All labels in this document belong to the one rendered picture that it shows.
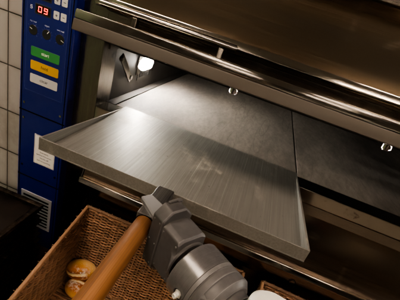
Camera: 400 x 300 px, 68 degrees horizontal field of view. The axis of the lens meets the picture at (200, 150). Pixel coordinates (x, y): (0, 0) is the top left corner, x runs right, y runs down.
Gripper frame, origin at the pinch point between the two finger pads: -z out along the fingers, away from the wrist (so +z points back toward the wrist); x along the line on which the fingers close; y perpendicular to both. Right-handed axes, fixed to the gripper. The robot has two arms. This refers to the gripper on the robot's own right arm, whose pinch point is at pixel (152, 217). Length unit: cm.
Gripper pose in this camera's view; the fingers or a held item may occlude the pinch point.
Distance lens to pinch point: 50.3
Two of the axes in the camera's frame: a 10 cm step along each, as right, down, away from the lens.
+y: -7.4, 0.9, -6.7
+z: 6.1, 5.0, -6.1
